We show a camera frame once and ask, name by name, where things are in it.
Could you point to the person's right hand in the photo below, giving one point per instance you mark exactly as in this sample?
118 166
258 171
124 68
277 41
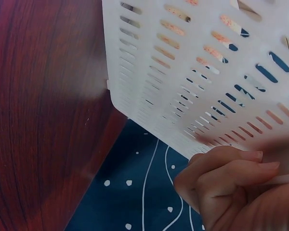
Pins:
231 192

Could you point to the person's right fingers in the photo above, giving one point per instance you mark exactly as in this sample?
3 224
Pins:
221 168

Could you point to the white slotted plastic basket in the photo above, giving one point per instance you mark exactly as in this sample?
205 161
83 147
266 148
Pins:
183 72

